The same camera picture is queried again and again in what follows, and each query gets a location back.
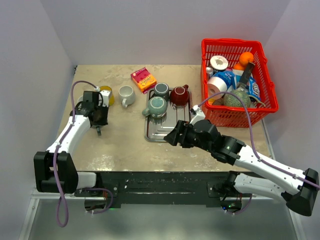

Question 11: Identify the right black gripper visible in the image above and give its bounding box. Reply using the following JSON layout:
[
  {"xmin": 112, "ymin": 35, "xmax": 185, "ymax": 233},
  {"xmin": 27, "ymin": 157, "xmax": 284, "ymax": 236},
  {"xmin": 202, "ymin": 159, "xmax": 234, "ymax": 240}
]
[{"xmin": 163, "ymin": 119, "xmax": 213, "ymax": 153}]

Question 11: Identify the grey blue mug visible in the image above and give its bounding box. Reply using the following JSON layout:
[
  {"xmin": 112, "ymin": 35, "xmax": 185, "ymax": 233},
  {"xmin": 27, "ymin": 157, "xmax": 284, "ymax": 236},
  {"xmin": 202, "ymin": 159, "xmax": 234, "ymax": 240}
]
[{"xmin": 77, "ymin": 96, "xmax": 83, "ymax": 103}]

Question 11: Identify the yellow mug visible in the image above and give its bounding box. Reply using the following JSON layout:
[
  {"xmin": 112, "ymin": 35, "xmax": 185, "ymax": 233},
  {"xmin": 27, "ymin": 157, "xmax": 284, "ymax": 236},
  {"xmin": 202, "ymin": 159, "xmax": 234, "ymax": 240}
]
[{"xmin": 100, "ymin": 85, "xmax": 115, "ymax": 106}]

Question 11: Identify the teal green mug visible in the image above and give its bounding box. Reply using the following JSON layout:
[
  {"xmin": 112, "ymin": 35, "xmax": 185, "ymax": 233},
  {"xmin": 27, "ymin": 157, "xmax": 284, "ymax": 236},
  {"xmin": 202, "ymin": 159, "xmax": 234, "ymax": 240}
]
[{"xmin": 142, "ymin": 96, "xmax": 168, "ymax": 118}]

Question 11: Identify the white speckled mug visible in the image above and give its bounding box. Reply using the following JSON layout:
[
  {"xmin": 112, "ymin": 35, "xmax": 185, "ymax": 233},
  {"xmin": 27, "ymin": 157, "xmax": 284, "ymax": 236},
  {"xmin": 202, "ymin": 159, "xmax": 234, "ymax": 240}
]
[{"xmin": 118, "ymin": 85, "xmax": 136, "ymax": 108}]

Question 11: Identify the grey green mug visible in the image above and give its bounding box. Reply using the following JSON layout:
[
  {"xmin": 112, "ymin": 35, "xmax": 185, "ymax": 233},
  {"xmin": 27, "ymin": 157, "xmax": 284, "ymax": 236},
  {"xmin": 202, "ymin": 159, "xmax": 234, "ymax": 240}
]
[{"xmin": 95, "ymin": 125, "xmax": 102, "ymax": 137}]

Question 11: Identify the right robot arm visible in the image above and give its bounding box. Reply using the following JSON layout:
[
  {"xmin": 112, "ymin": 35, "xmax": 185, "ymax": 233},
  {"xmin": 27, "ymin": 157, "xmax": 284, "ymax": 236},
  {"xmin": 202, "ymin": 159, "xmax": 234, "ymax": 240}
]
[{"xmin": 163, "ymin": 119, "xmax": 320, "ymax": 217}]

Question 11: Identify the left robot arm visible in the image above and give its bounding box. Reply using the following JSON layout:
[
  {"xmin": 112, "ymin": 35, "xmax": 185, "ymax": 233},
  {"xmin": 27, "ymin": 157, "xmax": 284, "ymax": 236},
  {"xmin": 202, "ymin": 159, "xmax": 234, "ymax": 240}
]
[{"xmin": 33, "ymin": 90, "xmax": 112, "ymax": 196}]

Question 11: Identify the dark red mug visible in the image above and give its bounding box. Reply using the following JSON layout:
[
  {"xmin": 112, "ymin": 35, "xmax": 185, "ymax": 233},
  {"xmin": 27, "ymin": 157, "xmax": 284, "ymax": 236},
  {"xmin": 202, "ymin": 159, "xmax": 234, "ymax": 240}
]
[{"xmin": 169, "ymin": 84, "xmax": 190, "ymax": 107}]

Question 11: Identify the dark grey mug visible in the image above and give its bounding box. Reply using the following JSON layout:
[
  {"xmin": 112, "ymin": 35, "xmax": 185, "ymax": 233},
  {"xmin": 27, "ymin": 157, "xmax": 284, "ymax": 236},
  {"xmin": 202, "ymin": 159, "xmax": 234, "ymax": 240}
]
[{"xmin": 151, "ymin": 82, "xmax": 170, "ymax": 101}]

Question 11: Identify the metal tray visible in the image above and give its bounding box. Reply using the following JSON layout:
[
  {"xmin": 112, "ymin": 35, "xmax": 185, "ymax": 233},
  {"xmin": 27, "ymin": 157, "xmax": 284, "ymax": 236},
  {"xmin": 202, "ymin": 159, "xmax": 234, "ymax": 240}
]
[{"xmin": 144, "ymin": 90, "xmax": 192, "ymax": 143}]

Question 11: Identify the pink orange snack box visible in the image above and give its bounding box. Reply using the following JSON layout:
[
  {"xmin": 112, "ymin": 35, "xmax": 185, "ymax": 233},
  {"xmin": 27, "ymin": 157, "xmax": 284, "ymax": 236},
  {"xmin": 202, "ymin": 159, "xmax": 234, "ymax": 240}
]
[{"xmin": 130, "ymin": 67, "xmax": 157, "ymax": 94}]

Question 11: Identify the pink white toilet roll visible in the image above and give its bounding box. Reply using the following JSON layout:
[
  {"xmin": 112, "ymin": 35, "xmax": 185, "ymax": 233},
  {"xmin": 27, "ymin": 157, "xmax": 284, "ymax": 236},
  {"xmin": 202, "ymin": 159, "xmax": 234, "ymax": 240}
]
[{"xmin": 207, "ymin": 76, "xmax": 228, "ymax": 100}]

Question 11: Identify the green patterned ball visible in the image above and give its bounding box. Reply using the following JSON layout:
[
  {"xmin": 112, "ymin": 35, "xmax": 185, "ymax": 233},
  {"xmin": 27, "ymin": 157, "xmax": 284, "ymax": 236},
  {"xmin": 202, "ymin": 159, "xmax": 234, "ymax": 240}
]
[{"xmin": 223, "ymin": 89, "xmax": 251, "ymax": 108}]

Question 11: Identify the silver can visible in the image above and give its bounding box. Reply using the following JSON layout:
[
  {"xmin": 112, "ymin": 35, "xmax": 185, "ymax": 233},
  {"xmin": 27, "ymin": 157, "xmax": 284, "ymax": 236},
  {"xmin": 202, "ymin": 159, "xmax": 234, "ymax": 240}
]
[{"xmin": 205, "ymin": 66, "xmax": 214, "ymax": 80}]

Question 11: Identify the blue white packet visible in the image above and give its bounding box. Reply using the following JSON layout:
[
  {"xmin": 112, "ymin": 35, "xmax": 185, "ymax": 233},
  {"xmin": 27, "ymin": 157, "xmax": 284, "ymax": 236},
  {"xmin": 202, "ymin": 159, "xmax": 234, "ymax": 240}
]
[{"xmin": 213, "ymin": 71, "xmax": 237, "ymax": 90}]

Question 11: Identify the white tape roll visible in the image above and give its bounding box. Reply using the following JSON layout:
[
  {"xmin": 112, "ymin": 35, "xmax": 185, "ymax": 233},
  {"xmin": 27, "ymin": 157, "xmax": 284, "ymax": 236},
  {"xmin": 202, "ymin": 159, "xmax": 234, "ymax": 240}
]
[{"xmin": 209, "ymin": 55, "xmax": 229, "ymax": 72}]

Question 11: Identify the blue snack bag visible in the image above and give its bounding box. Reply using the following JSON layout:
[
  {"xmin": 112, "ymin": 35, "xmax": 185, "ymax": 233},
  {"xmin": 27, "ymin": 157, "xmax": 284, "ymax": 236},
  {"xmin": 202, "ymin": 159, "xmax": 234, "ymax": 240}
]
[{"xmin": 245, "ymin": 76, "xmax": 261, "ymax": 102}]

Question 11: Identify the orange fruit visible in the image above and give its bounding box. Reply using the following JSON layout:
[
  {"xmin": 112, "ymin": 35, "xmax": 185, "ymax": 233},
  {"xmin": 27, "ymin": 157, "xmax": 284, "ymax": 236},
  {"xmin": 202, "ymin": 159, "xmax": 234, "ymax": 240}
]
[
  {"xmin": 238, "ymin": 51, "xmax": 254, "ymax": 66},
  {"xmin": 233, "ymin": 62, "xmax": 246, "ymax": 71}
]

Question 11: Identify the red plastic basket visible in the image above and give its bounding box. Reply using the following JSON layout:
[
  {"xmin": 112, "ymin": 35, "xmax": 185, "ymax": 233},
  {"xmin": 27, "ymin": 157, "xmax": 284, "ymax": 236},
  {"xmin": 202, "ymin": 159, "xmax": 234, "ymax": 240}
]
[{"xmin": 200, "ymin": 38, "xmax": 279, "ymax": 128}]

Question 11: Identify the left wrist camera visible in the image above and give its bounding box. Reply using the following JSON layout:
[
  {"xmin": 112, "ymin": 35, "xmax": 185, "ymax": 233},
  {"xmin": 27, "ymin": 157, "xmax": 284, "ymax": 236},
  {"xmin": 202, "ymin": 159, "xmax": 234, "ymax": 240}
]
[{"xmin": 94, "ymin": 86, "xmax": 111, "ymax": 107}]

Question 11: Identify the black base frame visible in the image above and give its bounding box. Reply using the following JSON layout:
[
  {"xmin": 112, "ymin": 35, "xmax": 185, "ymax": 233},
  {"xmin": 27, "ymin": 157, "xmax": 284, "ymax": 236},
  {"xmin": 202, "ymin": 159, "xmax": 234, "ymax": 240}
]
[{"xmin": 62, "ymin": 171, "xmax": 250, "ymax": 211}]

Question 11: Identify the brown handled tool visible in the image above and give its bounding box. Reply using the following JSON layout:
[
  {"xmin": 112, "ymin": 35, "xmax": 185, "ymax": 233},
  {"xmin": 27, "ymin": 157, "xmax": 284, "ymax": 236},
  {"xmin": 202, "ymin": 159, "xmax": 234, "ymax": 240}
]
[{"xmin": 236, "ymin": 62, "xmax": 255, "ymax": 90}]

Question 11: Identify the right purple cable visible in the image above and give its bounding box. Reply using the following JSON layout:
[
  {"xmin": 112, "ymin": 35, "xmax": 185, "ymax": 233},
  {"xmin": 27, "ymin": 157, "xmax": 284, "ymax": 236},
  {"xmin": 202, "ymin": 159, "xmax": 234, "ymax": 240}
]
[{"xmin": 197, "ymin": 91, "xmax": 320, "ymax": 190}]

